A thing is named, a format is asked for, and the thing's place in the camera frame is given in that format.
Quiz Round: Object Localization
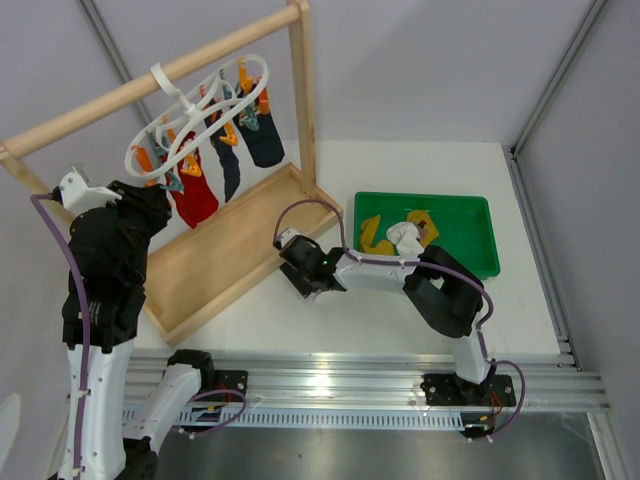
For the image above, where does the white plastic clip hanger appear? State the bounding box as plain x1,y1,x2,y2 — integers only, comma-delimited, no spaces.
124,54,270,180

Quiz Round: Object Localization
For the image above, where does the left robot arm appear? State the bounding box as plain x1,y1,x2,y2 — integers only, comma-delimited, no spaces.
55,178,217,479

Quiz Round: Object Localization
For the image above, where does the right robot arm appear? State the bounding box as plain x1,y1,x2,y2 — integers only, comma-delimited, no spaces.
273,229,496,405

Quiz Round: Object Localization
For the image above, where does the red sock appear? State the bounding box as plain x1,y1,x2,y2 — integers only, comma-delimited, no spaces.
170,148,219,229

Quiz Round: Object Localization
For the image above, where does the yellow sock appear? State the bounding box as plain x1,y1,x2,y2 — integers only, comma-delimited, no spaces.
359,215,395,256
407,210,440,247

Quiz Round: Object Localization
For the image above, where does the wooden drying rack stand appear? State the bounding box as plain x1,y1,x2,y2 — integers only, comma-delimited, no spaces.
1,1,340,346

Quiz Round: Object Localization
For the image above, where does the green plastic tray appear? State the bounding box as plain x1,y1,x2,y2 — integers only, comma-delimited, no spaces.
353,192,501,280

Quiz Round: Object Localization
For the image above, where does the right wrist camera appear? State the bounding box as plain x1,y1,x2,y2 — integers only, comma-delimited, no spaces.
273,228,299,251

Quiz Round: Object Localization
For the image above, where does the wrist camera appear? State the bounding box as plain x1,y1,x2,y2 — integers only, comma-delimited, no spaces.
51,166,122,217
273,228,299,251

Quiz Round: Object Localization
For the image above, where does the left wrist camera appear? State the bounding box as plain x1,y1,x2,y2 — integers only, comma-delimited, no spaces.
51,166,122,217

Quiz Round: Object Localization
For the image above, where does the aluminium mounting rail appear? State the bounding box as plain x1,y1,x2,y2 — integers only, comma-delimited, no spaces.
107,349,614,431

